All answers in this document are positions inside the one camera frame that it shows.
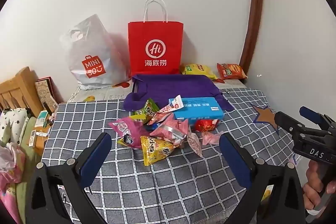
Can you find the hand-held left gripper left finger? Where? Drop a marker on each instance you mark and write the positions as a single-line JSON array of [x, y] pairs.
[[97, 158]]

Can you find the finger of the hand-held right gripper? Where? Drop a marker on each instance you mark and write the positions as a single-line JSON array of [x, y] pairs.
[[288, 121], [309, 112]]

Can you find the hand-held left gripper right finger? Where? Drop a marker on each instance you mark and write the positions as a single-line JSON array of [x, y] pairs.
[[233, 161]]

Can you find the small light pink snack packet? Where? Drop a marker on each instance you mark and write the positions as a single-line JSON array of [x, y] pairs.
[[211, 137]]

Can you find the magenta snack packet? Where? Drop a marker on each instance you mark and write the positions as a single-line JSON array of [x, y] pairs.
[[126, 128]]

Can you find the long light pink snack packet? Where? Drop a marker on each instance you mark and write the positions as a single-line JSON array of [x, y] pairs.
[[194, 144]]

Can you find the yellow snack packet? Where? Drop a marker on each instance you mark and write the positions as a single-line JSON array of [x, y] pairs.
[[155, 149]]

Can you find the pink silver banded snack packet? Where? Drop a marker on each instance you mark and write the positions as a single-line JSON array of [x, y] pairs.
[[170, 132]]

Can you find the green snack packet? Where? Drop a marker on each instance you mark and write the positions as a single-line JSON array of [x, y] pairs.
[[149, 109]]

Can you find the red white fruit snack packet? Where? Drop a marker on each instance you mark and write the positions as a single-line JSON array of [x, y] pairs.
[[162, 113]]

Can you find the purple cloth lined tray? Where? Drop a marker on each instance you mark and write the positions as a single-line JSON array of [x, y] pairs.
[[178, 85]]

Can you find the person's right hand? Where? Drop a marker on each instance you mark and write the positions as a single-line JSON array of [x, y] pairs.
[[312, 184]]

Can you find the red round snack packet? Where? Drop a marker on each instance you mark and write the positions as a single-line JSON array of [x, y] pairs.
[[207, 124]]

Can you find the grey checked blanket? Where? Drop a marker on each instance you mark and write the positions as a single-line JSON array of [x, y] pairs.
[[183, 187]]

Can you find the blue tissue pack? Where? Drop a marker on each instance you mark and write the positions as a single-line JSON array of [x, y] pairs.
[[199, 108]]

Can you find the white remote control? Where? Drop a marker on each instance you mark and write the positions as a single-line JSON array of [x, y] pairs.
[[32, 138]]

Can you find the teal white small box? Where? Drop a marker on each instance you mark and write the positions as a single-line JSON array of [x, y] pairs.
[[42, 119]]

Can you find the orange chips bag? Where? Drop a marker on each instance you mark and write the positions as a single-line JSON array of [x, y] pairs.
[[232, 71]]

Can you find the white blue red snack packet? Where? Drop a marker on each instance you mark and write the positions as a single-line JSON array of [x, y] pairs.
[[176, 102]]

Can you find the patterned box with red side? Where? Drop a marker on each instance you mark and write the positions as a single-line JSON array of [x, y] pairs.
[[46, 91]]

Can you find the pink plastic bag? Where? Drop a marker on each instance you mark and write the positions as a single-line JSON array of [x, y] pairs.
[[8, 169]]

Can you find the white floral cloth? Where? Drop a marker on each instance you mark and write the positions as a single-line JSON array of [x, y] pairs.
[[13, 121]]

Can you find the yellow chips bag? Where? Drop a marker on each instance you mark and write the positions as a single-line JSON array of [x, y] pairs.
[[197, 70]]

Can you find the wooden headboard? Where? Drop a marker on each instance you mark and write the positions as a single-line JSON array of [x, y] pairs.
[[18, 90]]

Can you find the white plastic shopping bag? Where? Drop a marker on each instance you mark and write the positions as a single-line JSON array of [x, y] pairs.
[[89, 50]]

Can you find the red paper bag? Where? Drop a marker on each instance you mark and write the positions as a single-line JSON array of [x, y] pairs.
[[155, 37]]

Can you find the brown wooden door frame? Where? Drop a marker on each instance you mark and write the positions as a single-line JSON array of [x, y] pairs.
[[256, 3]]

